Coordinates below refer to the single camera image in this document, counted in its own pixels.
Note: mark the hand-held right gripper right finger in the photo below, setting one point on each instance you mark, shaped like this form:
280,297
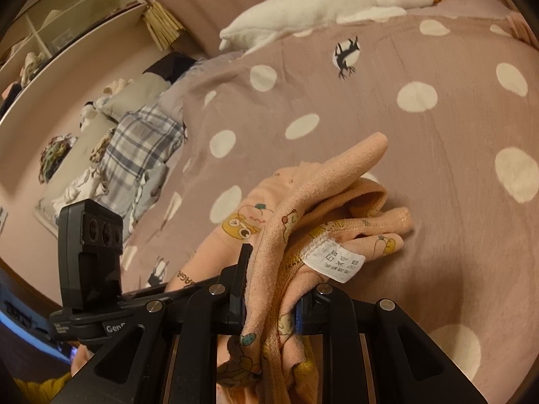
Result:
328,336

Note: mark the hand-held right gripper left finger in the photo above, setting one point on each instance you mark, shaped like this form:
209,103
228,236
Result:
198,336

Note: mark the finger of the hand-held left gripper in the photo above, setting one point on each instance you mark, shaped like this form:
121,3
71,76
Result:
185,287

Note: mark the peach printed small shirt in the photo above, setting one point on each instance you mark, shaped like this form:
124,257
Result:
337,202

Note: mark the person's left forearm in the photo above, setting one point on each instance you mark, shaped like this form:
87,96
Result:
42,389

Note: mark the person's left hand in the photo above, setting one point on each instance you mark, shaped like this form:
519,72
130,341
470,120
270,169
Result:
82,357

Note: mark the green crumpled cloth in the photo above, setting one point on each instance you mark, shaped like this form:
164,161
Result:
57,158

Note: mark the blue plaid cloth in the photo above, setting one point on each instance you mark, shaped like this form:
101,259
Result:
134,147

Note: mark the grey pillow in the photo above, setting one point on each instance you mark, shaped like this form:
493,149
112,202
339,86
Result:
134,92

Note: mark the dark cloth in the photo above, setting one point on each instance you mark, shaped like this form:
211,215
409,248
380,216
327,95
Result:
172,67

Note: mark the mauve polka dot blanket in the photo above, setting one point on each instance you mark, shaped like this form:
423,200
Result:
421,143

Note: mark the white shelf cabinet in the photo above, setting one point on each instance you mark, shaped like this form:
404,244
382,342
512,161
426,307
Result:
63,21

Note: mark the white goose plush toy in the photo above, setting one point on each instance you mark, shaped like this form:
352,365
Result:
320,8

